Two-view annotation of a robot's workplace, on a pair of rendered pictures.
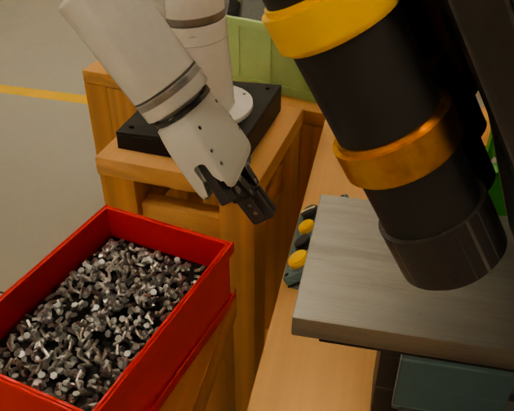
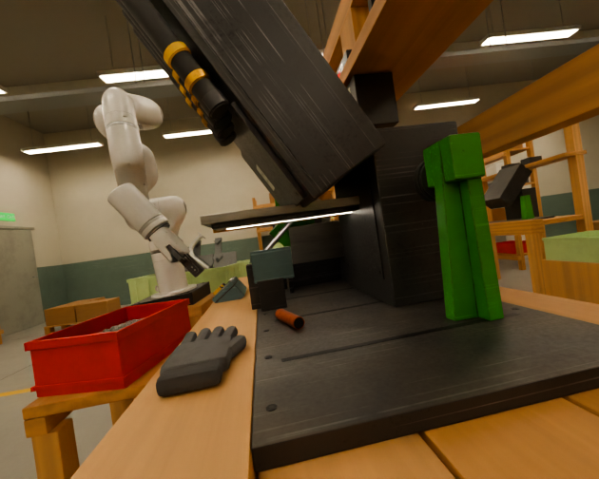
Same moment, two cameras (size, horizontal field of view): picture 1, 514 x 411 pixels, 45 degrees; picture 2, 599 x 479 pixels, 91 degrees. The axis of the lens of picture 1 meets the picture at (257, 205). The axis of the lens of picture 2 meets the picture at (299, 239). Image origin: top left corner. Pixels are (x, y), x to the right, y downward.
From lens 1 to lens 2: 0.51 m
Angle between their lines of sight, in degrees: 40
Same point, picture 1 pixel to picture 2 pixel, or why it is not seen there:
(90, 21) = (120, 198)
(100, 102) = not seen: hidden behind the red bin
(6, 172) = not seen: hidden behind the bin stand
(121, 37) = (133, 201)
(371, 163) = (190, 75)
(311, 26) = (171, 47)
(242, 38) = (191, 279)
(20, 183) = not seen: hidden behind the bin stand
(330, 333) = (214, 219)
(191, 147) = (164, 238)
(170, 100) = (153, 222)
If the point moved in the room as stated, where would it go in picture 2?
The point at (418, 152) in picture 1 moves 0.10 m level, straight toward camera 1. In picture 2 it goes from (199, 71) to (177, 27)
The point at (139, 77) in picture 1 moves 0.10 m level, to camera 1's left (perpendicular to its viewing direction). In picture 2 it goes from (141, 215) to (99, 219)
